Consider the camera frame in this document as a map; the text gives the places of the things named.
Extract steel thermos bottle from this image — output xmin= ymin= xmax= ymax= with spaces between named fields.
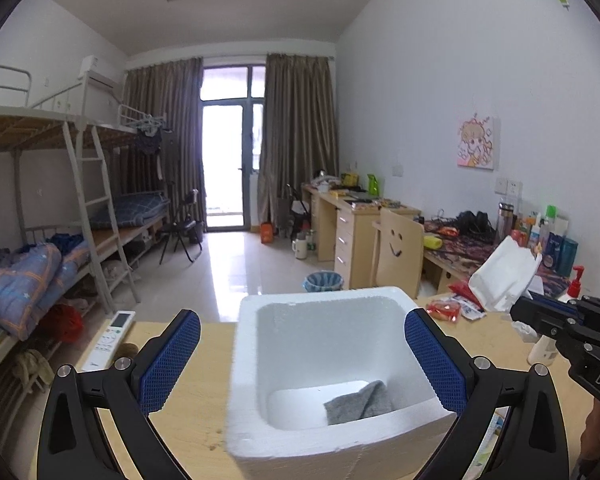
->
xmin=497 ymin=202 xmax=516 ymax=246

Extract red snack packet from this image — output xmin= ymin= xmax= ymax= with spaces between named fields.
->
xmin=426 ymin=297 xmax=463 ymax=322

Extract green capped bottle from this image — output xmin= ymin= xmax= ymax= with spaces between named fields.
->
xmin=542 ymin=205 xmax=560 ymax=241

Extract glass balcony door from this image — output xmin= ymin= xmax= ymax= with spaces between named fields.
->
xmin=200 ymin=65 xmax=267 ymax=233

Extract crumpled white tissue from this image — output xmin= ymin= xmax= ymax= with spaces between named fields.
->
xmin=510 ymin=320 xmax=536 ymax=343

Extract white paper sheet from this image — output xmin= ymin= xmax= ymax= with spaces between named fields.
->
xmin=467 ymin=236 xmax=543 ymax=311

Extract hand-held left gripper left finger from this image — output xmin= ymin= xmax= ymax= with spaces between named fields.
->
xmin=36 ymin=308 xmax=202 ymax=480

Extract red bag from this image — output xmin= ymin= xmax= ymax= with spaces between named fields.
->
xmin=42 ymin=304 xmax=83 ymax=343

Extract blue and orange plaid blanket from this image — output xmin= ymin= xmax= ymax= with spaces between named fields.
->
xmin=0 ymin=242 xmax=91 ymax=336

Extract folded blue plaid quilt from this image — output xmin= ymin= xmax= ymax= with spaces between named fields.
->
xmin=90 ymin=191 xmax=171 ymax=228

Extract wooden desk with drawers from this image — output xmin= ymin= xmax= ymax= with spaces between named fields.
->
xmin=302 ymin=182 xmax=423 ymax=271

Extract white and red packet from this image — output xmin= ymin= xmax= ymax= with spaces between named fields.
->
xmin=450 ymin=294 xmax=487 ymax=320

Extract pink cartoon wall poster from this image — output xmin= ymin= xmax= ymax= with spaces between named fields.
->
xmin=456 ymin=116 xmax=501 ymax=171

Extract white air conditioner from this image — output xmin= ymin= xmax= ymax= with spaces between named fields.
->
xmin=79 ymin=56 xmax=122 ymax=92

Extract grey cloth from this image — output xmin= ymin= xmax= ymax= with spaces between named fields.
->
xmin=323 ymin=380 xmax=394 ymax=425

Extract white bottle with red pump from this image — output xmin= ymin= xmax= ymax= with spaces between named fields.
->
xmin=526 ymin=265 xmax=585 ymax=367

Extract metal bunk bed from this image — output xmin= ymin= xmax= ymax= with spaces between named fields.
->
xmin=0 ymin=62 xmax=173 ymax=411

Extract beige cloth bundle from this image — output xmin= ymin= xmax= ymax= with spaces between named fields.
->
xmin=12 ymin=350 xmax=56 ymax=391

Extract blue tube bottle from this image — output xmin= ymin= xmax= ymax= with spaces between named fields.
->
xmin=545 ymin=234 xmax=565 ymax=268

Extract trash bin with blue liner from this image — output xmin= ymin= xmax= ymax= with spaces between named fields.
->
xmin=303 ymin=271 xmax=344 ymax=293

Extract black folding chair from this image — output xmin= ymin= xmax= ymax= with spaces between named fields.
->
xmin=157 ymin=190 xmax=204 ymax=265

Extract wooden chair with smiley face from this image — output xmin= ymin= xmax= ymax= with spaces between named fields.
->
xmin=370 ymin=207 xmax=425 ymax=301

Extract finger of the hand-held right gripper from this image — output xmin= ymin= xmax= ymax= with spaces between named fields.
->
xmin=527 ymin=294 xmax=588 ymax=311
xmin=510 ymin=298 xmax=573 ymax=337

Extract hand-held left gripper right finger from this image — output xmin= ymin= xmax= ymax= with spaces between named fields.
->
xmin=404 ymin=307 xmax=571 ymax=480

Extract white foam box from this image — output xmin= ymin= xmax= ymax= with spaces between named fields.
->
xmin=225 ymin=286 xmax=456 ymax=477

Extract brown curtain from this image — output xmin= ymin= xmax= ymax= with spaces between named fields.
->
xmin=124 ymin=57 xmax=206 ymax=233
xmin=257 ymin=52 xmax=340 ymax=233

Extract teal bottle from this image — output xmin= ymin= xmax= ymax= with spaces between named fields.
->
xmin=557 ymin=237 xmax=579 ymax=277

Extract white remote control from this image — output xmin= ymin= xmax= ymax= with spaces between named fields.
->
xmin=81 ymin=311 xmax=137 ymax=373

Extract hanging dark clothes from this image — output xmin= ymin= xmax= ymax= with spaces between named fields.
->
xmin=134 ymin=127 xmax=173 ymax=181

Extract white bed ladder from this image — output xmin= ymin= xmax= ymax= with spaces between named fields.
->
xmin=62 ymin=122 xmax=140 ymax=311

